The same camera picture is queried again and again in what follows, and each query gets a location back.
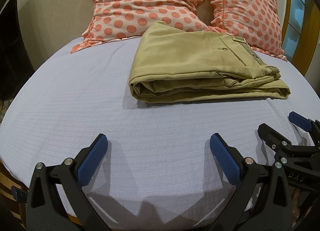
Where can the left polka dot pillow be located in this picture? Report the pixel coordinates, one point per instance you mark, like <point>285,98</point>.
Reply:
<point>115,20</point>

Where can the khaki pants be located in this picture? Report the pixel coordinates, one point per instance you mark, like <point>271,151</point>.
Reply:
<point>171,65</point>

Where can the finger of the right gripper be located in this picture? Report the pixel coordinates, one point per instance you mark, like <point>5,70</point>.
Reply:
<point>308,125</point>
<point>272,138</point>

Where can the white bed sheet mattress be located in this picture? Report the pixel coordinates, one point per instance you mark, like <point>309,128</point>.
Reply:
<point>158,172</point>

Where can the frosted glass window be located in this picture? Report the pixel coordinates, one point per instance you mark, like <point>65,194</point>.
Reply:
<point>294,28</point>

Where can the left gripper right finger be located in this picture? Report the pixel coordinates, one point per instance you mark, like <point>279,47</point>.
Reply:
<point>262,199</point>

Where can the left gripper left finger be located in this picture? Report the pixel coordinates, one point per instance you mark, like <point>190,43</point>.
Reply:
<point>45,210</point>

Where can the polka dot pillow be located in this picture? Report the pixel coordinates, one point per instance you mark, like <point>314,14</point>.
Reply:
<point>256,21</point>
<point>115,20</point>

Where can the right polka dot pillow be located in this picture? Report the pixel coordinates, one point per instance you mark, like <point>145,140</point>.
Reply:
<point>256,21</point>

